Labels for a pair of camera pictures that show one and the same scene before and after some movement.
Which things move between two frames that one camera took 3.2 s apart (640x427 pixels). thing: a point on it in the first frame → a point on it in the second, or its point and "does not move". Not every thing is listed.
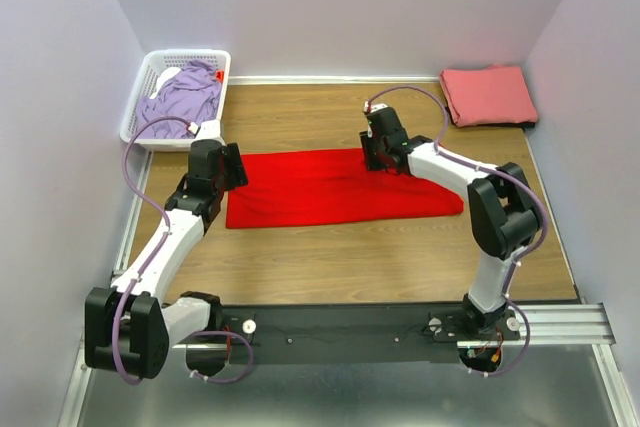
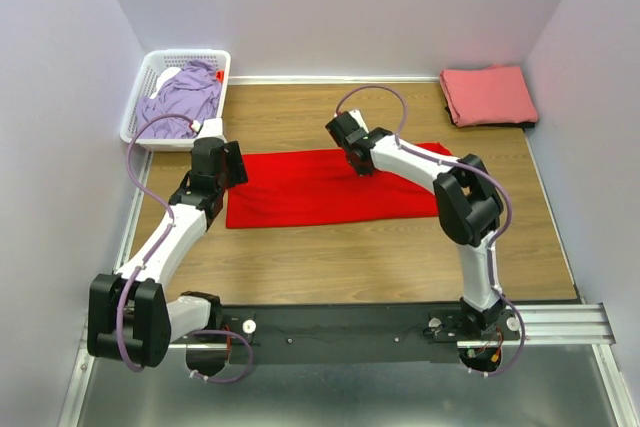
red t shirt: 328,185 does not move
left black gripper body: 221,181 does not move
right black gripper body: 378,149 → 362,171
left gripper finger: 236,175 does not move
